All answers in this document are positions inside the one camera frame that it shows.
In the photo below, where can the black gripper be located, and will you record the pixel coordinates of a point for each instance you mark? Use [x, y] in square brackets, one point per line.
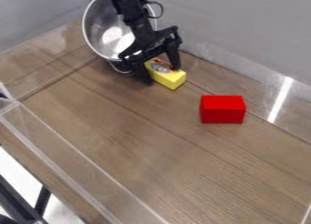
[150, 44]

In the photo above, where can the yellow butter block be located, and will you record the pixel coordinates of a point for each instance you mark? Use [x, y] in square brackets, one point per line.
[165, 74]

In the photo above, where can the silver steel pot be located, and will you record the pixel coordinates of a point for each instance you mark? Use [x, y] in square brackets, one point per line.
[109, 35]

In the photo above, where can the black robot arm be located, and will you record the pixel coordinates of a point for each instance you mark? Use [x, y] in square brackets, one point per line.
[134, 9]

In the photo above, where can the red rectangular block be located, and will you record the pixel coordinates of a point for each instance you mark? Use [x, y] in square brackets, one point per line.
[222, 109]

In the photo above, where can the clear acrylic front barrier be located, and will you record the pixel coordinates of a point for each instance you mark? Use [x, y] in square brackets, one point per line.
[118, 205]

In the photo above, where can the black table leg frame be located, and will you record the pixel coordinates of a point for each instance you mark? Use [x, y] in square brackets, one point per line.
[21, 212]

